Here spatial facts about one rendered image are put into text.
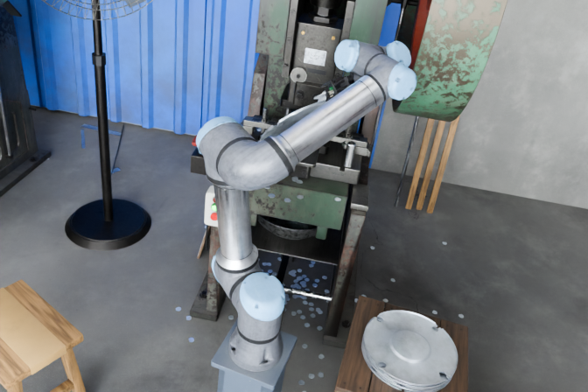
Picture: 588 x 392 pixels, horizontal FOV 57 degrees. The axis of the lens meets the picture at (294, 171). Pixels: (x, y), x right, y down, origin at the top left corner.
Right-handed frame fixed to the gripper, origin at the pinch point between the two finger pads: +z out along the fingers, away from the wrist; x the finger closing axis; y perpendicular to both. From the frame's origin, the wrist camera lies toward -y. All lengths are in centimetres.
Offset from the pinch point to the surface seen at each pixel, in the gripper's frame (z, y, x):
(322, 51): 5.5, -15.3, -18.6
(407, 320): 13, -9, 73
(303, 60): 12.0, -11.8, -18.8
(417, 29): -2, -59, -17
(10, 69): 153, 34, -90
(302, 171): 30.3, -8.0, 14.6
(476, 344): 34, -61, 107
